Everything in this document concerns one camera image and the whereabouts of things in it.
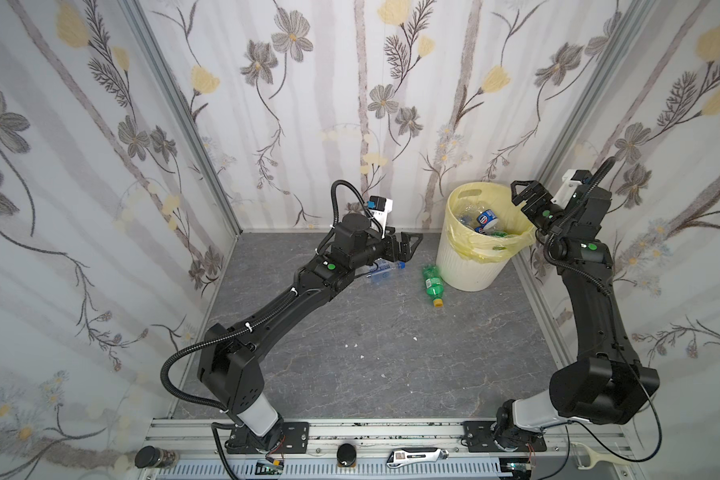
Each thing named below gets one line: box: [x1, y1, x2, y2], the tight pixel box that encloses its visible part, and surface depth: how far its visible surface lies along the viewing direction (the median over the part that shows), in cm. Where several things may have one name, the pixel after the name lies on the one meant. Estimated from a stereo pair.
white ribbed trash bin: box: [436, 181, 537, 292], surface depth 96 cm
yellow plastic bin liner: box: [445, 182, 537, 264], surface depth 90 cm
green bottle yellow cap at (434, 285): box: [422, 264, 444, 308], surface depth 101 cm
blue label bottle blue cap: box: [474, 209, 499, 233], surface depth 98 cm
